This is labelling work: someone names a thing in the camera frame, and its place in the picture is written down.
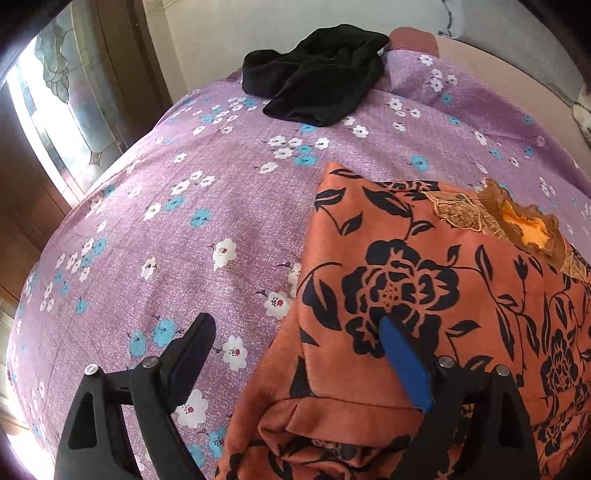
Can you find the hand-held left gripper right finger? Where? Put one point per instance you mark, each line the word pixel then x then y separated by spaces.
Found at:
pixel 406 364

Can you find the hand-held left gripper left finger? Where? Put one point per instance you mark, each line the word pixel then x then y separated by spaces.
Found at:
pixel 190 364

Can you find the orange black floral garment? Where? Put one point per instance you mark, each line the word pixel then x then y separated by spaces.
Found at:
pixel 415 240

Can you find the purple floral bedsheet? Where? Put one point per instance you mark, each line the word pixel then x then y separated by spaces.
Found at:
pixel 207 194

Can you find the stained glass window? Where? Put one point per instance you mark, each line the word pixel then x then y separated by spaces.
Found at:
pixel 60 106

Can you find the pink mattress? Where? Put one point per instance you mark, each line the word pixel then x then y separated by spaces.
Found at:
pixel 485 60

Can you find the wooden window frame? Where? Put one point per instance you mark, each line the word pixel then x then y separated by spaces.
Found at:
pixel 32 194

